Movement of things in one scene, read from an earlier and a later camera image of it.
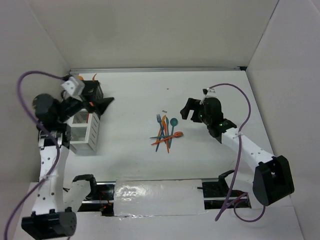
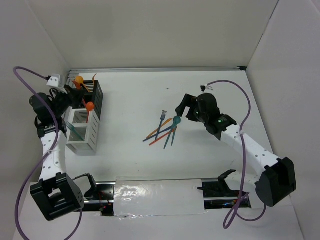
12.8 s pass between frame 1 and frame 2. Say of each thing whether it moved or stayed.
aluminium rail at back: stayed
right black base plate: stayed
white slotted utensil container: stayed
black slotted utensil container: stayed
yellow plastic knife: moved
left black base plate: stayed
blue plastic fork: moved
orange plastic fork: moved
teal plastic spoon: moved
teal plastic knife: moved
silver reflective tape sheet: stayed
